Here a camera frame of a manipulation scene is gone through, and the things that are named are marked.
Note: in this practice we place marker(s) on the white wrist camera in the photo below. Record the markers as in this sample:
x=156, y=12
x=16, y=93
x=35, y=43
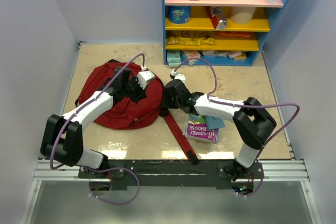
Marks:
x=144, y=78
x=177, y=76

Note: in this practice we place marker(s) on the red silver snack bag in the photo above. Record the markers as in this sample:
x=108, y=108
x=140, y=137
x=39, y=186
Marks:
x=218, y=18

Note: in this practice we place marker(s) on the aluminium frame rail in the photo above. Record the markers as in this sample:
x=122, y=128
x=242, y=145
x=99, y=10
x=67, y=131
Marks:
x=274, y=170

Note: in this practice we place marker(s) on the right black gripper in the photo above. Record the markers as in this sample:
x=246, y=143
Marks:
x=167, y=103

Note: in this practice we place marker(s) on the purple storey treehouse book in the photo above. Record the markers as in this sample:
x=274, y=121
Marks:
x=195, y=128

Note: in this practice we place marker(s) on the teal tissue box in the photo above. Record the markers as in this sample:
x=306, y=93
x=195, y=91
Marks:
x=173, y=58

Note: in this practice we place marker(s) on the orange flat box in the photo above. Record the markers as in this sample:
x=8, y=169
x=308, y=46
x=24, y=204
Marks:
x=234, y=34

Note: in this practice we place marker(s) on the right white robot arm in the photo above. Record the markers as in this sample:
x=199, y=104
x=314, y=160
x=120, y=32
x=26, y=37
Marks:
x=253, y=123

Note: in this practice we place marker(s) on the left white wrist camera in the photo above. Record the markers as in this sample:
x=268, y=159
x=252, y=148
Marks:
x=144, y=78

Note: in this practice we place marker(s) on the red student backpack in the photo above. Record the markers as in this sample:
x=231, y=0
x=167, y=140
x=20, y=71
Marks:
x=127, y=115

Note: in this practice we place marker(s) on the blue snap wallet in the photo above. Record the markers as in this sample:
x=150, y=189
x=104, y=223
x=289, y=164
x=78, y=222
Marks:
x=213, y=123

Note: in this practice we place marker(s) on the white cylindrical container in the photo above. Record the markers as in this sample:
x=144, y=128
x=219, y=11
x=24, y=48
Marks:
x=241, y=15

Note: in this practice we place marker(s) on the blue shelf unit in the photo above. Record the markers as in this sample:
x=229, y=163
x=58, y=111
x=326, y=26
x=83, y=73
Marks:
x=200, y=25

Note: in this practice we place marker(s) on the yellow sponge pack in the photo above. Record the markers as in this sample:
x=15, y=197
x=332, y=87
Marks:
x=241, y=57

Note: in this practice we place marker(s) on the blue cartoon tin can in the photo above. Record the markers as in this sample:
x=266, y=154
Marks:
x=179, y=14

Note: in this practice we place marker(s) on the yellow snack packet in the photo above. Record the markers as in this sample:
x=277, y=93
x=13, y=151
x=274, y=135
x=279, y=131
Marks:
x=190, y=41

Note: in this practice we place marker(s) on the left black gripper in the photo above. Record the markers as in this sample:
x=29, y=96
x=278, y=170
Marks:
x=142, y=94

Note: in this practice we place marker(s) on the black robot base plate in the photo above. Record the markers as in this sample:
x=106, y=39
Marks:
x=218, y=173

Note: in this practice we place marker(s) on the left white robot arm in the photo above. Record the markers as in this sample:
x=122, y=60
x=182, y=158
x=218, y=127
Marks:
x=63, y=135

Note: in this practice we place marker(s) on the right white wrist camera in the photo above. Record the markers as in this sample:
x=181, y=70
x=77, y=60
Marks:
x=177, y=76

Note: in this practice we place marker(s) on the white orange tissue pack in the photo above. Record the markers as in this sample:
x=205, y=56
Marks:
x=191, y=54

